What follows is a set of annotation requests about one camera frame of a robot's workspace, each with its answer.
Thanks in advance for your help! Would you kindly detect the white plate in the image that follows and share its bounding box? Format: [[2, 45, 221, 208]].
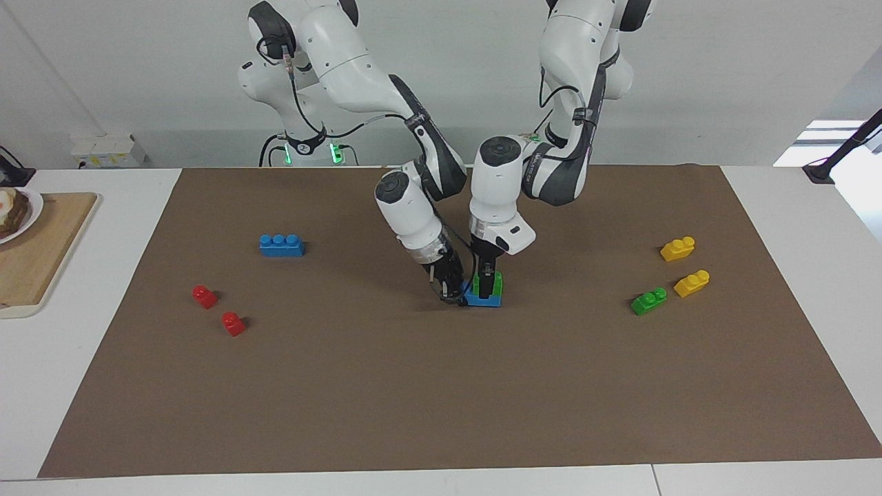
[[0, 187, 44, 245]]

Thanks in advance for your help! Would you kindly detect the black clamp stand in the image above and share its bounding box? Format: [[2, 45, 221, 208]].
[[803, 109, 882, 185]]

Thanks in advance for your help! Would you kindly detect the toast with fried egg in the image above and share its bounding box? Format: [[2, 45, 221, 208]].
[[0, 189, 32, 240]]

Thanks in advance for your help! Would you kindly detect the brown table mat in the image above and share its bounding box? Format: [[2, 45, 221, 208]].
[[38, 165, 882, 479]]

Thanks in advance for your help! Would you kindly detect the yellow two-stud toy brick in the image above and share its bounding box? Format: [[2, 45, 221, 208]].
[[660, 236, 696, 262], [673, 269, 710, 298]]

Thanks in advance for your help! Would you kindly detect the black device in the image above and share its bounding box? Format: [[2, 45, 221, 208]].
[[0, 146, 37, 188]]

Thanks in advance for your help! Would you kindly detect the black right base cable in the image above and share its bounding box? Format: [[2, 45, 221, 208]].
[[259, 134, 287, 167]]

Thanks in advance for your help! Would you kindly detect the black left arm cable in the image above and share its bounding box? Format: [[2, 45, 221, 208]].
[[536, 41, 621, 149]]

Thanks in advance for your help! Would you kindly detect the green two-stud toy brick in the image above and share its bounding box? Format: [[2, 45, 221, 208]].
[[630, 287, 668, 316], [472, 271, 504, 301]]

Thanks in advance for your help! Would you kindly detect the wooden cutting board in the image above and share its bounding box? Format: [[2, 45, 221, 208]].
[[0, 192, 101, 319]]

